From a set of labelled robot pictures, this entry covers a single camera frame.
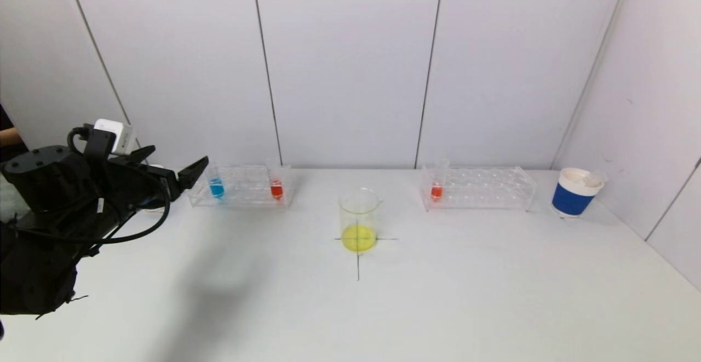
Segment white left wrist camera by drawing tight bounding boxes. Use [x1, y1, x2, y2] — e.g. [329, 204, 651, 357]
[93, 118, 135, 156]

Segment test tube with red liquid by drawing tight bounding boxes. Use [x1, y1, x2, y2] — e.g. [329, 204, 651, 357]
[429, 158, 450, 203]
[268, 159, 286, 202]

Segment test tube with blue liquid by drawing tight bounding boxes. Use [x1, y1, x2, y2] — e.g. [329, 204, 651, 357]
[205, 159, 227, 200]

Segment black looped camera cable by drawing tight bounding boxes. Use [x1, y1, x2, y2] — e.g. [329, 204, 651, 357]
[16, 125, 173, 245]

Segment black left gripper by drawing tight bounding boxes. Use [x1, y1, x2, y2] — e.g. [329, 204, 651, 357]
[108, 145, 209, 214]

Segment clear acrylic test tube rack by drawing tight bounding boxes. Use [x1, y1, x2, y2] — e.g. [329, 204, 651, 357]
[186, 165, 295, 210]
[419, 166, 536, 213]

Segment test tube with yellow pigment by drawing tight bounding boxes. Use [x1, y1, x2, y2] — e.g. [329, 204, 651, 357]
[581, 169, 610, 189]

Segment bystander bare forearm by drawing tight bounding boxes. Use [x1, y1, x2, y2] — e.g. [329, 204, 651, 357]
[0, 128, 25, 150]

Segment blue white paper cup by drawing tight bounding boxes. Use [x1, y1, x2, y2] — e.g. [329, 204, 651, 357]
[550, 168, 605, 220]
[140, 163, 168, 212]

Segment clear glass beaker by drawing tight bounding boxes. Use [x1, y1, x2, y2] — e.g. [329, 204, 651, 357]
[338, 187, 383, 253]

